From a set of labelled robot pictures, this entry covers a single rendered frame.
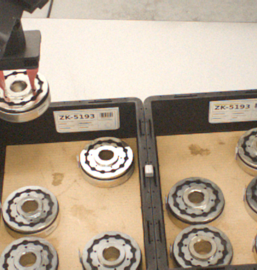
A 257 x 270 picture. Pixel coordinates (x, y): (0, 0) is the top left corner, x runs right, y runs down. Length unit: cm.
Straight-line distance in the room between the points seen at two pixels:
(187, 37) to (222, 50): 10
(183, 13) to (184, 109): 168
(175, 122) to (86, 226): 28
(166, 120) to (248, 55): 46
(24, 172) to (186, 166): 31
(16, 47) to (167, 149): 41
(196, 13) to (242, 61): 127
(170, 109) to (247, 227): 27
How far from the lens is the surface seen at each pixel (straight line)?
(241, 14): 310
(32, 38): 123
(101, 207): 138
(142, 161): 131
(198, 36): 190
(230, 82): 178
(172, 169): 143
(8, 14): 111
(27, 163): 146
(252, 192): 136
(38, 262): 128
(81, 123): 145
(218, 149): 146
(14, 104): 127
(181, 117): 145
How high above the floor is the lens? 193
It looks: 48 degrees down
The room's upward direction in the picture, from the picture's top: 4 degrees counter-clockwise
